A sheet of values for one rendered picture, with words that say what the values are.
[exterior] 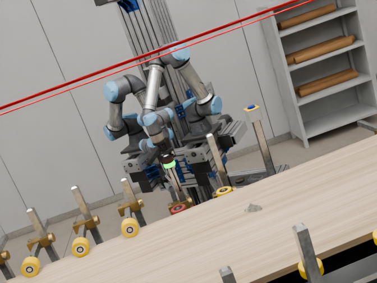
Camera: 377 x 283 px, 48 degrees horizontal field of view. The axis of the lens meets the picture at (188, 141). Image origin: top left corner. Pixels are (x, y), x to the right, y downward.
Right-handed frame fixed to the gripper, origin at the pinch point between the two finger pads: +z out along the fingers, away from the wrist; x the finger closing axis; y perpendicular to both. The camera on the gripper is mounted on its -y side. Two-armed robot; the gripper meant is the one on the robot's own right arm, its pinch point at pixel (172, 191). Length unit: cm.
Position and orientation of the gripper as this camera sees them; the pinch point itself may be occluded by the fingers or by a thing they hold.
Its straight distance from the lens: 258.8
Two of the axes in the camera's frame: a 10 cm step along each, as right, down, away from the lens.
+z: 3.2, 9.0, 3.0
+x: -9.3, 3.6, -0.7
